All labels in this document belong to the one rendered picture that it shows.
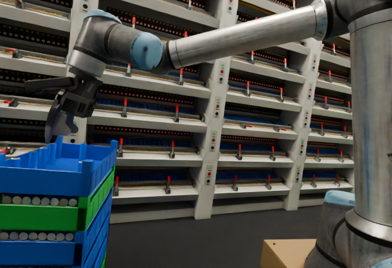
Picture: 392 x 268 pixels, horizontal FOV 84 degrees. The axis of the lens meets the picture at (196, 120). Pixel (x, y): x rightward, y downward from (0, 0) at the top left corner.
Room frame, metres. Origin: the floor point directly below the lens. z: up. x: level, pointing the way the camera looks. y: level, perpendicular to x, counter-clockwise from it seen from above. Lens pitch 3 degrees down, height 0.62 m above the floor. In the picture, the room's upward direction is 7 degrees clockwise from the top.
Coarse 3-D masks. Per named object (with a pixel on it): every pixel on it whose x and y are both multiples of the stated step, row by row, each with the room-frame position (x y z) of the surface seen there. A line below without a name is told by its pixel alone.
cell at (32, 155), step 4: (32, 152) 0.53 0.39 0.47; (36, 152) 0.54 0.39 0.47; (32, 156) 0.53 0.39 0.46; (36, 156) 0.54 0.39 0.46; (28, 160) 0.53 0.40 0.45; (32, 160) 0.53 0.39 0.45; (36, 160) 0.54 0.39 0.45; (28, 164) 0.53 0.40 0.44; (32, 164) 0.53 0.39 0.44; (36, 164) 0.54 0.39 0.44; (32, 168) 0.53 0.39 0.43; (36, 168) 0.55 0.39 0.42
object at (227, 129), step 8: (232, 112) 1.48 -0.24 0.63; (240, 112) 1.50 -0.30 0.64; (224, 120) 1.24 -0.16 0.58; (288, 120) 1.59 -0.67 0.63; (224, 128) 1.27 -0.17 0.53; (232, 128) 1.29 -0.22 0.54; (240, 128) 1.31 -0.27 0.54; (248, 128) 1.35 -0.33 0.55; (256, 128) 1.38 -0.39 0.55; (264, 128) 1.42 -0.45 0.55; (296, 128) 1.51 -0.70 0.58; (248, 136) 1.35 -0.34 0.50; (256, 136) 1.37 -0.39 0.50; (264, 136) 1.40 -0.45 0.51; (272, 136) 1.42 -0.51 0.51; (280, 136) 1.45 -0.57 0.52; (288, 136) 1.47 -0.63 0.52; (296, 136) 1.50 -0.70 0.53
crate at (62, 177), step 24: (72, 144) 0.74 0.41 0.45; (0, 168) 0.45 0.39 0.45; (24, 168) 0.45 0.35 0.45; (48, 168) 0.62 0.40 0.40; (72, 168) 0.64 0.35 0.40; (96, 168) 0.52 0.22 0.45; (0, 192) 0.45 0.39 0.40; (24, 192) 0.45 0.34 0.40; (48, 192) 0.46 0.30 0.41; (72, 192) 0.47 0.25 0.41
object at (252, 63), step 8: (232, 56) 1.34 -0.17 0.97; (240, 56) 1.35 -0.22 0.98; (248, 56) 1.50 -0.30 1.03; (256, 56) 1.53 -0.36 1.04; (264, 56) 1.55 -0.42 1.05; (272, 56) 1.57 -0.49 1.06; (280, 56) 1.59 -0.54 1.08; (232, 64) 1.27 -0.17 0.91; (240, 64) 1.29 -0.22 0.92; (248, 64) 1.31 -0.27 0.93; (256, 64) 1.38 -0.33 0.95; (264, 64) 1.43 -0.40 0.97; (272, 64) 1.46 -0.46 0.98; (280, 64) 1.62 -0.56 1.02; (256, 72) 1.35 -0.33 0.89; (264, 72) 1.37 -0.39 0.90; (272, 72) 1.39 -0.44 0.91; (280, 72) 1.41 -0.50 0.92; (288, 72) 1.47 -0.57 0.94; (296, 72) 1.55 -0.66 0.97; (304, 72) 1.51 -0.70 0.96; (288, 80) 1.45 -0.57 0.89; (296, 80) 1.48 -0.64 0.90; (304, 80) 1.50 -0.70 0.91
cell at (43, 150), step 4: (40, 148) 0.59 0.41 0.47; (44, 148) 0.59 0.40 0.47; (40, 152) 0.59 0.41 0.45; (44, 152) 0.59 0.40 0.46; (40, 156) 0.59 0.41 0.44; (44, 156) 0.59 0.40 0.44; (40, 160) 0.59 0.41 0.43; (44, 160) 0.59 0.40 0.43; (40, 164) 0.59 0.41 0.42; (44, 164) 0.59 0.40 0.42; (40, 168) 0.59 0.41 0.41; (44, 168) 0.59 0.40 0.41
